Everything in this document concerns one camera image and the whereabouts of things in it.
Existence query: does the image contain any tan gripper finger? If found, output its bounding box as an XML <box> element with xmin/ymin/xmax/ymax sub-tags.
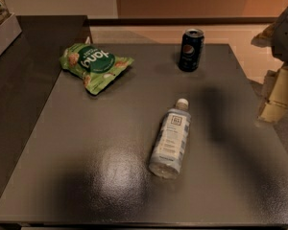
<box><xmin>257</xmin><ymin>62</ymin><xmax>288</xmax><ymax>123</ymax></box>

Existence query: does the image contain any blue plastic water bottle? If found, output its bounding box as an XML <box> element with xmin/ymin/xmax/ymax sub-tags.
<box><xmin>149</xmin><ymin>99</ymin><xmax>191</xmax><ymax>179</ymax></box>

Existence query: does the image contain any black Pepsi can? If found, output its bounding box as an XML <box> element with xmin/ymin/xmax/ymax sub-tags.
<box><xmin>179</xmin><ymin>29</ymin><xmax>204</xmax><ymax>72</ymax></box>

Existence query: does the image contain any green snack bag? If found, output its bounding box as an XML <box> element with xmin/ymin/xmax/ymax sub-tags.
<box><xmin>60</xmin><ymin>43</ymin><xmax>133</xmax><ymax>95</ymax></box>

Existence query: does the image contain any white tray with snacks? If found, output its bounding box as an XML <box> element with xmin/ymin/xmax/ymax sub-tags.
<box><xmin>0</xmin><ymin>0</ymin><xmax>23</xmax><ymax>66</ymax></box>

